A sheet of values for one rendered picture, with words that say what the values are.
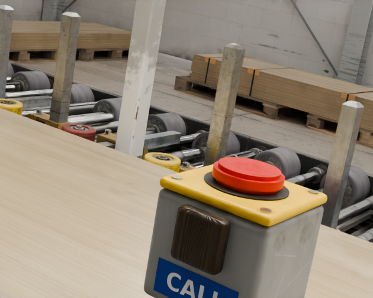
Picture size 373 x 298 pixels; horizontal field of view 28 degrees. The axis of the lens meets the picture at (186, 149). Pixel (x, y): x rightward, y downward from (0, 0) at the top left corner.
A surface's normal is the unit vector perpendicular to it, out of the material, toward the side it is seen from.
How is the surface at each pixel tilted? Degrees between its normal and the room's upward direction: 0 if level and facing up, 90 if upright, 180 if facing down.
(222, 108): 90
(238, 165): 0
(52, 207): 0
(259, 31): 90
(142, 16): 90
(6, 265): 0
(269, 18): 90
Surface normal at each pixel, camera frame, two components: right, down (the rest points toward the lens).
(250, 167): 0.16, -0.96
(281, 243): 0.81, 0.27
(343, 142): -0.57, 0.11
